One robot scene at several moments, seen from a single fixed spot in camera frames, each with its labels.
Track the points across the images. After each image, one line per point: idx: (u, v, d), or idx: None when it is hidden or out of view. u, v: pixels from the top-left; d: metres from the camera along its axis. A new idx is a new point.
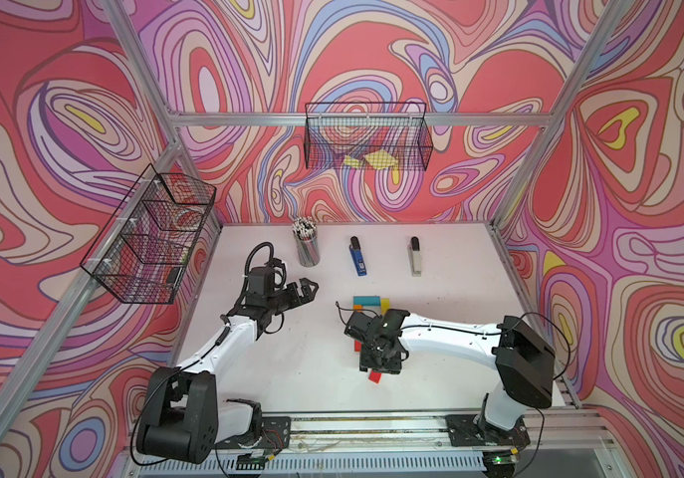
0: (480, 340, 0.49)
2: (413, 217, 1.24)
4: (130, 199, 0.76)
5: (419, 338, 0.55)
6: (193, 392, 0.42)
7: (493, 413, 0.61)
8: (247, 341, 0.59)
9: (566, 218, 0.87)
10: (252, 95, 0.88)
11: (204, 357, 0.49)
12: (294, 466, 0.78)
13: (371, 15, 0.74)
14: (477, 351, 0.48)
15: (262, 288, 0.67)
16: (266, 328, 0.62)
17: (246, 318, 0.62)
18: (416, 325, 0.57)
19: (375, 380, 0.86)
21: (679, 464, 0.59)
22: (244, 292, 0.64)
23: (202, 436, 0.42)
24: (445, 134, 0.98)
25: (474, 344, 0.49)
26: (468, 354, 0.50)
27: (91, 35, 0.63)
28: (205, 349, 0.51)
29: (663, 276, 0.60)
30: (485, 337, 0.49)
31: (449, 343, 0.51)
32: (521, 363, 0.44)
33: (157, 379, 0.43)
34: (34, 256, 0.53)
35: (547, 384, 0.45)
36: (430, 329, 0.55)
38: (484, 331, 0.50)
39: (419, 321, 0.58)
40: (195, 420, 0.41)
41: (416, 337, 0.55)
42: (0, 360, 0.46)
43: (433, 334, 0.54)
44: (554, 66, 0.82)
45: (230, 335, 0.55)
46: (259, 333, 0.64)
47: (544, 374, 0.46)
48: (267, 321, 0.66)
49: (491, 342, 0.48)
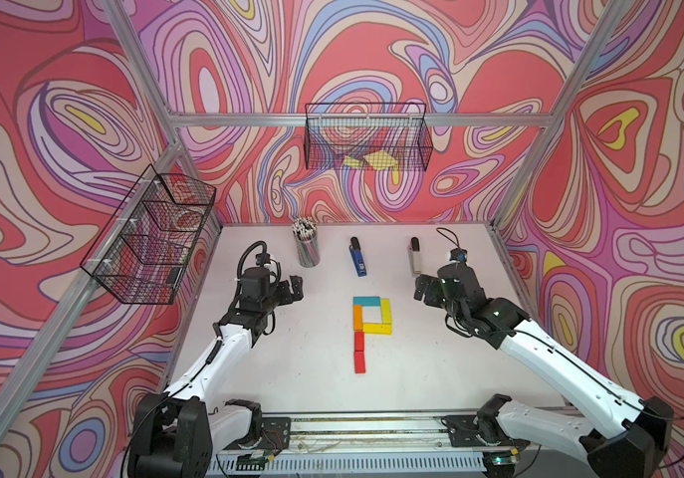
0: (612, 401, 0.41)
2: (413, 218, 1.25)
4: (130, 199, 0.76)
5: (534, 352, 0.48)
6: (182, 421, 0.40)
7: (519, 426, 0.59)
8: (240, 351, 0.56)
9: (566, 219, 0.87)
10: (252, 95, 0.88)
11: (194, 379, 0.46)
12: (294, 466, 0.78)
13: (371, 15, 0.74)
14: (601, 409, 0.41)
15: (256, 292, 0.64)
16: (260, 335, 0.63)
17: (240, 328, 0.58)
18: (535, 337, 0.49)
19: (362, 369, 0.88)
21: (679, 464, 0.59)
22: (236, 294, 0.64)
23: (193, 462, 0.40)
24: (445, 134, 0.98)
25: (601, 400, 0.42)
26: (583, 404, 0.43)
27: (91, 35, 0.63)
28: (194, 369, 0.48)
29: (663, 276, 0.60)
30: (620, 402, 0.41)
31: (570, 381, 0.44)
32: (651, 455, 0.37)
33: (145, 407, 0.41)
34: (34, 256, 0.53)
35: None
36: (553, 353, 0.47)
38: (621, 394, 0.42)
39: (540, 335, 0.49)
40: (185, 449, 0.40)
41: (531, 349, 0.48)
42: (0, 361, 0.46)
43: (553, 358, 0.46)
44: (554, 67, 0.82)
45: (220, 352, 0.52)
46: (254, 340, 0.61)
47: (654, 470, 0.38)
48: (261, 326, 0.63)
49: (625, 410, 0.41)
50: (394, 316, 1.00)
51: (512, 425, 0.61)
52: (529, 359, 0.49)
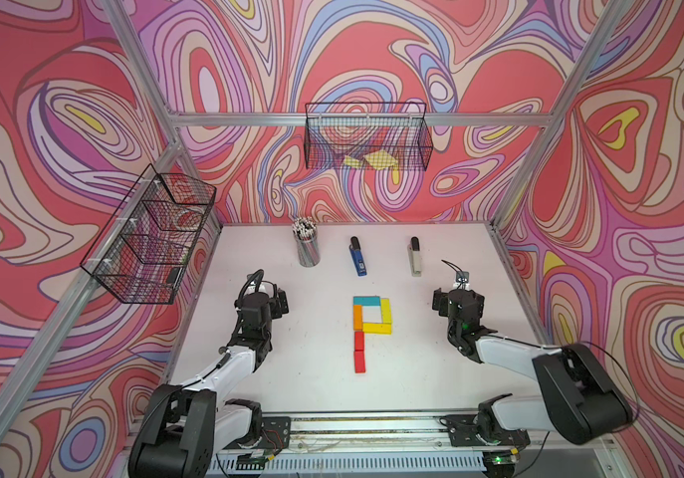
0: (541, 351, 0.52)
2: (413, 217, 1.24)
4: (130, 199, 0.76)
5: (492, 345, 0.62)
6: (195, 408, 0.43)
7: (507, 410, 0.62)
8: (245, 368, 0.60)
9: (566, 218, 0.87)
10: (252, 95, 0.88)
11: (205, 377, 0.50)
12: (294, 466, 0.78)
13: (371, 15, 0.74)
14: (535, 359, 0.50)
15: (258, 319, 0.67)
16: (263, 358, 0.67)
17: (245, 348, 0.63)
18: (494, 335, 0.66)
19: (362, 369, 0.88)
21: (679, 464, 0.59)
22: (239, 322, 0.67)
23: (197, 457, 0.41)
24: (445, 134, 0.98)
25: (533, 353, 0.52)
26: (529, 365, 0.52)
27: (91, 35, 0.63)
28: (206, 370, 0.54)
29: (663, 276, 0.60)
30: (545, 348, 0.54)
31: (516, 355, 0.55)
32: (560, 372, 0.45)
33: (158, 396, 0.44)
34: (34, 256, 0.53)
35: (592, 416, 0.43)
36: (503, 340, 0.62)
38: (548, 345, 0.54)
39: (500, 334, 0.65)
40: (193, 437, 0.41)
41: (488, 343, 0.63)
42: (0, 361, 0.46)
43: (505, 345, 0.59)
44: (554, 67, 0.82)
45: (230, 359, 0.57)
46: (256, 362, 0.64)
47: (593, 405, 0.44)
48: (264, 351, 0.67)
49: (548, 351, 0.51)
50: (394, 316, 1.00)
51: (503, 410, 0.63)
52: (497, 358, 0.61)
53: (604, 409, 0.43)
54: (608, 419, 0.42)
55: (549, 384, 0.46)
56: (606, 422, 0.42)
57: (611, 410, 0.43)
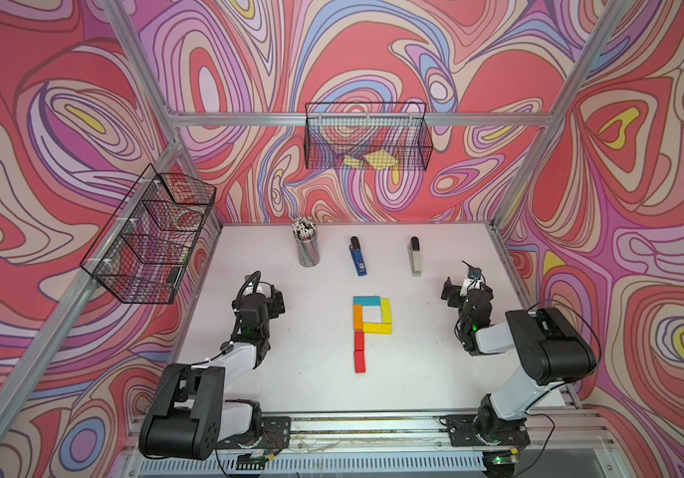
0: None
2: (413, 217, 1.24)
4: (130, 199, 0.76)
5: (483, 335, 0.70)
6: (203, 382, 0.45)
7: (502, 397, 0.64)
8: (248, 359, 0.62)
9: (566, 218, 0.87)
10: (252, 95, 0.88)
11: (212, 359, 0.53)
12: (294, 466, 0.78)
13: (371, 15, 0.74)
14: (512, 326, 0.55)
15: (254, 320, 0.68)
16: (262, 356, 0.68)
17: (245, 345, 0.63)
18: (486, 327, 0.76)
19: (362, 369, 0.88)
21: (679, 464, 0.59)
22: (237, 321, 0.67)
23: (208, 427, 0.43)
24: (445, 134, 0.98)
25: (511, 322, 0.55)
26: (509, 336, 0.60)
27: (91, 35, 0.63)
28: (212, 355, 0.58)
29: (663, 276, 0.60)
30: None
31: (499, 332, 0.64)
32: (525, 320, 0.54)
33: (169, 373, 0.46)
34: (34, 255, 0.53)
35: (550, 351, 0.49)
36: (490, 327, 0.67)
38: None
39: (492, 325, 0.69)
40: (204, 407, 0.43)
41: (481, 334, 0.71)
42: (0, 361, 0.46)
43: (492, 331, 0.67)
44: (554, 67, 0.82)
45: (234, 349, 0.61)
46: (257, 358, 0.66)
47: (553, 345, 0.50)
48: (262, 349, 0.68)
49: None
50: (394, 316, 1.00)
51: (499, 398, 0.65)
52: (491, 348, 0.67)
53: (564, 351, 0.49)
54: (569, 360, 0.48)
55: (520, 331, 0.52)
56: (565, 364, 0.47)
57: (572, 354, 0.48)
